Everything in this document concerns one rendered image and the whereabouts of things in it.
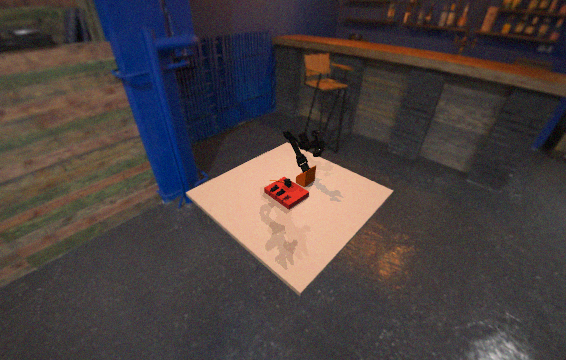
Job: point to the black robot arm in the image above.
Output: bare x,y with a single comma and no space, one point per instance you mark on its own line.
302,140

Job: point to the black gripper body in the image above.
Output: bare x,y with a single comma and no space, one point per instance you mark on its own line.
314,143

